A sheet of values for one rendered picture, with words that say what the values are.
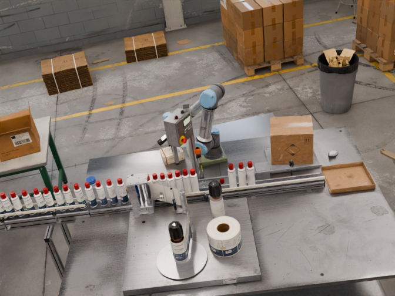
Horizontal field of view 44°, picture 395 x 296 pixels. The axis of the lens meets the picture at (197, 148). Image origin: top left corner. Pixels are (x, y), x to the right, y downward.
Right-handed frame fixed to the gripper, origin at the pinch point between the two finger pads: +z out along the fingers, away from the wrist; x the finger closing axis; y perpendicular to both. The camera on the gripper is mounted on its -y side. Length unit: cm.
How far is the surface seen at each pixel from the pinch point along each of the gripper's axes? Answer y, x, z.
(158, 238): -33, -85, 0
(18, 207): -117, -22, -8
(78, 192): -75, -34, -15
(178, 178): -8, -54, -16
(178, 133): -3, -53, -51
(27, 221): -114, -26, 2
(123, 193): -46, -42, -9
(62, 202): -88, -30, -8
